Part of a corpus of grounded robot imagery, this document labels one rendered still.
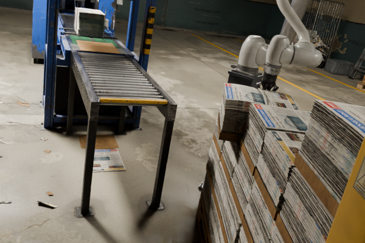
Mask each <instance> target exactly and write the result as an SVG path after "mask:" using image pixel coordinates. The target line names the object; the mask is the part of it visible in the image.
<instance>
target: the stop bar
mask: <svg viewBox="0 0 365 243"><path fill-rule="evenodd" d="M99 102H102V103H139V104H168V101H167V100H151V99H120V98H99Z"/></svg>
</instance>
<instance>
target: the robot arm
mask: <svg viewBox="0 0 365 243"><path fill-rule="evenodd" d="M276 2H277V4H278V7H279V9H280V11H281V12H282V14H283V15H284V16H285V18H286V19H285V21H284V24H283V26H282V29H281V32H280V35H275V36H274V37H273V38H272V39H271V41H270V44H266V43H265V40H264V38H262V37H261V36H257V35H249V36H248V37H247V38H246V39H245V41H244V43H243V45H242V47H241V50H240V55H239V59H238V64H237V65H233V64H232V65H231V68H233V69H231V71H232V72H236V73H240V74H243V75H246V76H249V77H252V78H254V77H255V76H259V75H262V73H261V72H259V66H264V69H263V71H264V74H263V78H262V80H261V82H259V83H258V82H257V83H256V85H257V89H258V88H260V86H261V85H262V87H263V88H262V89H263V90H266V89H267V90H268V91H270V90H271V88H273V87H274V88H273V90H272V91H275V92H276V90H277V89H278V88H279V87H278V86H277V85H276V83H275V82H276V79H277V76H278V75H279V74H280V70H281V69H287V68H291V67H293V66H296V67H301V68H315V67H317V66H319V65H320V63H321V61H322V58H323V56H322V54H321V52H320V51H319V50H316V49H315V47H314V45H313V44H312V43H311V42H310V37H309V34H308V32H307V30H306V28H305V26H304V25H303V23H302V21H301V20H302V18H303V17H304V14H305V11H306V9H307V6H308V4H309V2H310V0H293V1H292V3H291V5H290V3H289V1H288V0H276ZM296 33H297V34H298V37H299V41H298V43H296V44H295V45H293V43H292V42H293V40H294V37H295V35H296Z"/></svg>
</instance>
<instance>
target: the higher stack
mask: <svg viewBox="0 0 365 243"><path fill-rule="evenodd" d="M307 128H308V129H307V130H306V133H305V134H304V139H303V141H302V143H301V145H302V146H301V149H300V150H299V151H298V152H299V153H298V154H299V155H300V156H301V157H302V158H303V160H304V161H305V162H306V164H307V165H308V166H309V167H310V169H311V170H312V171H313V172H314V174H315V175H316V176H317V177H318V179H319V180H320V181H321V182H322V184H323V185H324V186H325V188H326V189H327V190H328V191H329V192H330V194H331V195H332V196H333V197H334V198H335V200H336V201H337V202H338V203H339V204H340V202H341V199H342V196H343V193H344V191H345V188H346V186H347V183H348V180H349V177H350V174H351V172H352V169H353V167H354V164H355V161H356V159H357V155H358V153H359V150H360V148H361V145H362V142H363V139H364V137H365V107H363V106H357V105H352V104H345V103H339V102H334V101H326V100H315V101H314V105H313V109H312V111H311V113H310V120H309V123H308V127H307ZM292 171H293V172H292V173H291V176H290V178H289V182H287V186H286V189H285V193H284V194H283V197H284V198H285V201H284V203H283V206H282V210H281V211H280V217H281V219H282V221H283V223H284V225H285V227H286V229H287V231H288V233H289V235H290V237H291V240H292V242H293V243H325V242H326V239H327V237H328V234H329V231H330V228H331V226H332V223H333V220H334V218H333V217H332V215H331V214H330V213H329V211H328V210H327V209H326V207H325V206H324V205H323V203H322V202H321V200H320V199H319V198H318V196H317V195H316V193H315V192H314V191H313V190H312V188H311V187H310V185H309V184H308V183H307V182H306V180H305V179H304V177H303V176H302V174H301V173H300V172H299V170H298V169H297V168H293V169H292ZM271 237H272V240H271V241H270V243H284V241H283V239H282V237H281V235H280V233H279V230H278V228H277V226H275V227H274V229H273V231H272V236H271Z"/></svg>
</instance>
